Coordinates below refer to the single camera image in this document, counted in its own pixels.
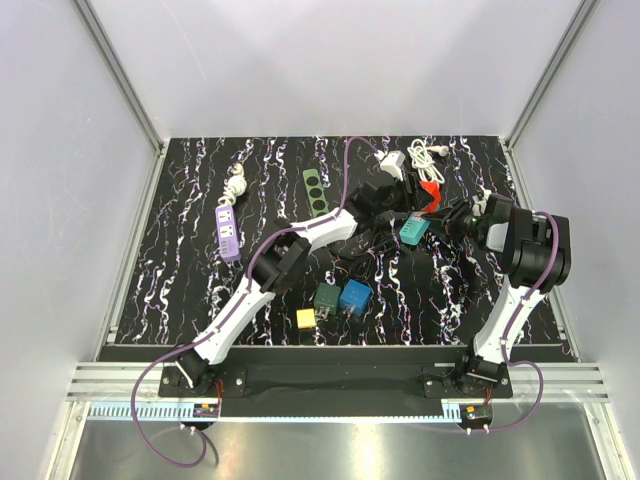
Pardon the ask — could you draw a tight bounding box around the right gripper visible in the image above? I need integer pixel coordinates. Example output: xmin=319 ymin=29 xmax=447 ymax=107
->
xmin=421 ymin=198 xmax=486 ymax=243

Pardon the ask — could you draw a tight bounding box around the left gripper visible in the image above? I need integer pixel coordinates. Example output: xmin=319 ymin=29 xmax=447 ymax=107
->
xmin=372 ymin=173 xmax=432 ymax=217

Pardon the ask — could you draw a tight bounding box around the red cube plug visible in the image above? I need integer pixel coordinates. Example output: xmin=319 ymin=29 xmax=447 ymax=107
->
xmin=420 ymin=180 xmax=441 ymax=213

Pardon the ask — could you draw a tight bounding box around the teal power strip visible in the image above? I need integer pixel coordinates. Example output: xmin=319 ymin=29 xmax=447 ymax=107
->
xmin=399 ymin=212 xmax=430 ymax=246

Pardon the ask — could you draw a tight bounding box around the green power strip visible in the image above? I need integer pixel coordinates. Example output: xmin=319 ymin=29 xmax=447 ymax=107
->
xmin=302 ymin=169 xmax=329 ymax=218

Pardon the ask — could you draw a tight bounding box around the blue cube plug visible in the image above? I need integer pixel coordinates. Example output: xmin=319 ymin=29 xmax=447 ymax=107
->
xmin=338 ymin=279 xmax=372 ymax=317

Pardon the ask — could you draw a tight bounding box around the dark green cube plug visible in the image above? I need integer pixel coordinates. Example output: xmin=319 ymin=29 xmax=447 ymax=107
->
xmin=314 ymin=283 xmax=341 ymax=320

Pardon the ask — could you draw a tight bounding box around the yellow cube plug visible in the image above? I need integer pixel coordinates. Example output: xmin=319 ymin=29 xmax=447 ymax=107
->
xmin=296 ymin=308 xmax=316 ymax=330

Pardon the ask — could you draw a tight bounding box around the purple power strip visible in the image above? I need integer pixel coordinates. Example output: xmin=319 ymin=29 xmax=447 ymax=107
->
xmin=215 ymin=205 xmax=241 ymax=263

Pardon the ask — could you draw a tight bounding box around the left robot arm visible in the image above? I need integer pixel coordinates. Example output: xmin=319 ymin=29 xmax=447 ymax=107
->
xmin=171 ymin=171 xmax=434 ymax=396

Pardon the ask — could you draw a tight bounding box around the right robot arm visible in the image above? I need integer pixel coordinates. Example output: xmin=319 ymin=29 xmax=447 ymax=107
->
xmin=420 ymin=192 xmax=571 ymax=397

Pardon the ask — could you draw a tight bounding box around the black marbled mat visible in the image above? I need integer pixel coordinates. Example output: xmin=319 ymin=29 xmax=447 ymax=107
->
xmin=115 ymin=136 xmax=501 ymax=346

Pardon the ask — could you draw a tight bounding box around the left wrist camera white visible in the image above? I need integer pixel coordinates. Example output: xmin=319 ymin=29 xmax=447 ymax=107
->
xmin=374 ymin=150 xmax=405 ymax=181

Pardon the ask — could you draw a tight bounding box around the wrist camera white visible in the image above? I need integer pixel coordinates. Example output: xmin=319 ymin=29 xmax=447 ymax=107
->
xmin=471 ymin=190 xmax=492 ymax=217
xmin=374 ymin=150 xmax=405 ymax=181

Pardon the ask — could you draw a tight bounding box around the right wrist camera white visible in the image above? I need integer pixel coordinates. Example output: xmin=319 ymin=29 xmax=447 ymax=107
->
xmin=471 ymin=190 xmax=492 ymax=217

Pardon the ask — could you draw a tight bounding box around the white coiled cable right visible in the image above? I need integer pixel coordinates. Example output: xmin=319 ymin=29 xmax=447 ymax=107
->
xmin=407 ymin=138 xmax=450 ymax=186

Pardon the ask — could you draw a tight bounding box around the white coiled cable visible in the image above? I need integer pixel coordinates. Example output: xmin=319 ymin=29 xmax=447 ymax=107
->
xmin=218 ymin=163 xmax=248 ymax=206
xmin=407 ymin=138 xmax=450 ymax=186

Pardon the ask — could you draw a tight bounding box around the black coiled cable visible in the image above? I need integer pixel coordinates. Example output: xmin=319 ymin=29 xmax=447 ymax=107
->
xmin=329 ymin=212 xmax=406 ymax=284

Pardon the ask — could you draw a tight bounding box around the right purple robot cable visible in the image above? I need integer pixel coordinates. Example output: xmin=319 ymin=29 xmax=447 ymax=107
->
xmin=414 ymin=212 xmax=561 ymax=434

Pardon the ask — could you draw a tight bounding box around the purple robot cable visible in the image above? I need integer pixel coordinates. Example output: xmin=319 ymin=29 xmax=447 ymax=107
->
xmin=414 ymin=212 xmax=561 ymax=434
xmin=129 ymin=137 xmax=386 ymax=469

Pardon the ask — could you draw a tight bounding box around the white coiled cable left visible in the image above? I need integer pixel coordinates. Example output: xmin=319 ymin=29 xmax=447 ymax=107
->
xmin=218 ymin=163 xmax=248 ymax=206

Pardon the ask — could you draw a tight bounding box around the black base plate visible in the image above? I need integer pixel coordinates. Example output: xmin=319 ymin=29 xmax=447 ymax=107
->
xmin=99 ymin=344 xmax=576 ymax=418

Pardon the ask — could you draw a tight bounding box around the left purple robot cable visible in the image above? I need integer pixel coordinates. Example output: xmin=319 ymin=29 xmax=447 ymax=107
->
xmin=129 ymin=137 xmax=386 ymax=469

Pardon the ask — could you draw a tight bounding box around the aluminium frame rail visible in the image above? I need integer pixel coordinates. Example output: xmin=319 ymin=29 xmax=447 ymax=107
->
xmin=66 ymin=363 xmax=608 ymax=423

